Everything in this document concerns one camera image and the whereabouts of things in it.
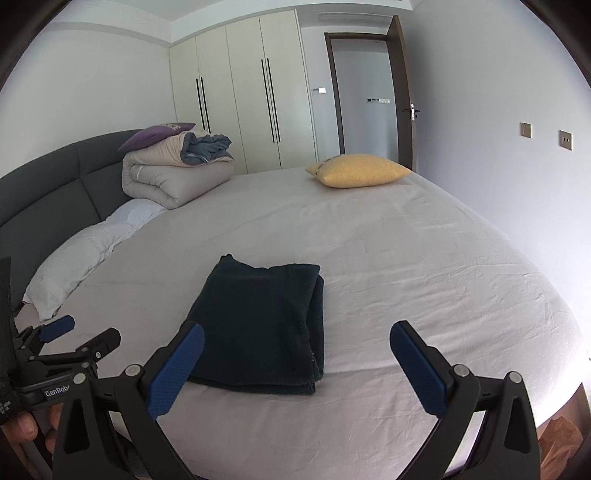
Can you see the grey upholstered headboard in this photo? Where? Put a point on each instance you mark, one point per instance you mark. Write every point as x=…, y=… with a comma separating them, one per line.
x=46, y=194

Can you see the white pillow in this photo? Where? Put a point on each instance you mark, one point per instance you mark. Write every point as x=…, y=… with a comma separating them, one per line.
x=83, y=254

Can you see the purple pillow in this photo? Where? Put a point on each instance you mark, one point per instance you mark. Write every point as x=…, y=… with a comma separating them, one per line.
x=152, y=135

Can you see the person's left hand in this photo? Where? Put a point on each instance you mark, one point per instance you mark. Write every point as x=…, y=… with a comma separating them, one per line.
x=18, y=429

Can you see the folded beige duvet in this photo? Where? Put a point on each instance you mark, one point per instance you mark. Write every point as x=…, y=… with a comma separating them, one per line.
x=175, y=180

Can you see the dark door frame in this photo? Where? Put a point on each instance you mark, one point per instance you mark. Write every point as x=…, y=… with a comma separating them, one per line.
x=333, y=92

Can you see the yellow pillow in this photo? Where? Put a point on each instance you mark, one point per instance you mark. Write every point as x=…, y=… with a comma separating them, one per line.
x=360, y=171

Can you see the blue-grey folded blanket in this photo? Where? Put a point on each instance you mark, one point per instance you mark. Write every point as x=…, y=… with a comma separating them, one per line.
x=205, y=147

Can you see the brass wall switch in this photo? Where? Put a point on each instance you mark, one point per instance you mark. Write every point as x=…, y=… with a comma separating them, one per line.
x=565, y=140
x=525, y=130

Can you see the brown wooden door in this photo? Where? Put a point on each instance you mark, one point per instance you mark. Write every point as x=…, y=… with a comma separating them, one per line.
x=402, y=92

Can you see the bed with pale sheet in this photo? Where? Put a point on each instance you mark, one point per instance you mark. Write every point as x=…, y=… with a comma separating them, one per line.
x=392, y=277

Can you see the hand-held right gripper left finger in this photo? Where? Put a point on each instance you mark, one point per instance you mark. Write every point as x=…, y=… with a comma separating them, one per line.
x=178, y=369

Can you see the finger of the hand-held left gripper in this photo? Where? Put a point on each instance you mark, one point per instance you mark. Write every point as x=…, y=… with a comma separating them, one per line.
x=101, y=344
x=57, y=328

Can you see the hallway wall switch panel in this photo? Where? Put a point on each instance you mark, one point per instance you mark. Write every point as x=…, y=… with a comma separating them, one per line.
x=379, y=100

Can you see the brown paper bag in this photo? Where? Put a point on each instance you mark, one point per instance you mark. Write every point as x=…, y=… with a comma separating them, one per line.
x=558, y=443

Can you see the cream wardrobe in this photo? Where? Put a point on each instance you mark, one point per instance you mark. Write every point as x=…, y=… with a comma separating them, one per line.
x=240, y=101

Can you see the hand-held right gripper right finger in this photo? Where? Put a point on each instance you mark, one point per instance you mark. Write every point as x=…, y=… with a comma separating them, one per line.
x=418, y=369

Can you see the dark green garment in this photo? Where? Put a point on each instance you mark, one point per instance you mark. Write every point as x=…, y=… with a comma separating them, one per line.
x=258, y=323

